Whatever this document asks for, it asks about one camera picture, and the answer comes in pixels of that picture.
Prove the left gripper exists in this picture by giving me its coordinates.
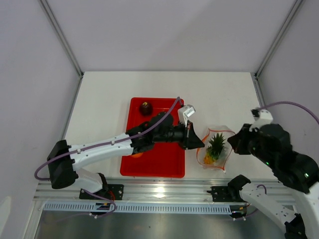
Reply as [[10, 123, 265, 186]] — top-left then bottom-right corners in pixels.
[[154, 120, 204, 150]]

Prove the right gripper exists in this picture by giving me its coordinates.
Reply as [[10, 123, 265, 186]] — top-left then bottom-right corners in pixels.
[[227, 123, 277, 168]]

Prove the yellow pineapple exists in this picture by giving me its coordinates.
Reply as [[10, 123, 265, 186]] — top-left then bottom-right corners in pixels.
[[203, 132, 226, 164]]

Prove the clear zip top bag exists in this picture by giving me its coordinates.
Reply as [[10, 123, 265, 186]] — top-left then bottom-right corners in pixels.
[[196, 125, 235, 174]]

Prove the dark red apple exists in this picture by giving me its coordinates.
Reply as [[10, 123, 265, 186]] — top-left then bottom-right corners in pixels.
[[139, 101, 153, 117]]

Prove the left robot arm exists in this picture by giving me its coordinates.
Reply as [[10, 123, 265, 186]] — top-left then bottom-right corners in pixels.
[[47, 112, 204, 199]]

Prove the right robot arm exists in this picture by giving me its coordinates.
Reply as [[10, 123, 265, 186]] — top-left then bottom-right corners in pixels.
[[227, 123, 319, 239]]

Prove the red plastic tray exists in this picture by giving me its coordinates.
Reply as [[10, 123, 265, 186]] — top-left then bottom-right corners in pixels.
[[120, 97, 185, 178]]

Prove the orange fruit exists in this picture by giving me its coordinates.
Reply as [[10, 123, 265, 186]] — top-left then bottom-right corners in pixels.
[[131, 153, 143, 158]]

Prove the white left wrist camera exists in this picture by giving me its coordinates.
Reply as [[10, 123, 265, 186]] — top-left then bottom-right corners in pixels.
[[177, 105, 196, 126]]

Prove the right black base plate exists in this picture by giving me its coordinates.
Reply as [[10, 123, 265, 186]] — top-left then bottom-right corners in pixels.
[[206, 186, 245, 203]]

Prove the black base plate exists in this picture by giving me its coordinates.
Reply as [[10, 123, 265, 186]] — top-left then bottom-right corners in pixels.
[[79, 184, 124, 201], [206, 186, 245, 203]]

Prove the aluminium mounting rail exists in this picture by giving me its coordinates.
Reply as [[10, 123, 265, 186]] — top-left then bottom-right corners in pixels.
[[33, 178, 297, 205]]

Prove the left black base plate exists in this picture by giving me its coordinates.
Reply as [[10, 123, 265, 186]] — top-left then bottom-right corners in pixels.
[[79, 184, 124, 201]]

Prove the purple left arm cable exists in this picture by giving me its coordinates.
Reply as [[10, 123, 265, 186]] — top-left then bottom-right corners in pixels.
[[34, 96, 181, 220]]

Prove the white slotted cable duct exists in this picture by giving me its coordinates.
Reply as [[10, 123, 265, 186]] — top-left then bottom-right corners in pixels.
[[43, 201, 232, 215]]

